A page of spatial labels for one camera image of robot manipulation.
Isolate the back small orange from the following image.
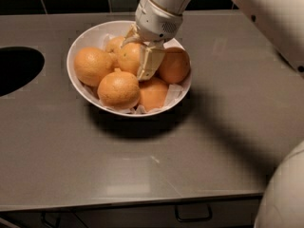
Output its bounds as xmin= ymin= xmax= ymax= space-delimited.
xmin=105 ymin=36 xmax=124 ymax=53

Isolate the dark sink basin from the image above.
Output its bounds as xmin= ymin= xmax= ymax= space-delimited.
xmin=0 ymin=47 xmax=45 ymax=96

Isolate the white paper bowl liner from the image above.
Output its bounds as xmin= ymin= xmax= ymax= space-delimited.
xmin=73 ymin=36 xmax=181 ymax=115

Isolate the white ceramic bowl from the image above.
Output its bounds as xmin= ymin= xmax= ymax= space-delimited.
xmin=66 ymin=21 xmax=192 ymax=118

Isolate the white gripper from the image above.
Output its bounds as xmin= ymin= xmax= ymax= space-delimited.
xmin=122 ymin=0 xmax=182 ymax=81

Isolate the black drawer handle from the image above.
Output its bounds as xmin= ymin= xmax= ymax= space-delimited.
xmin=174 ymin=203 xmax=213 ymax=223

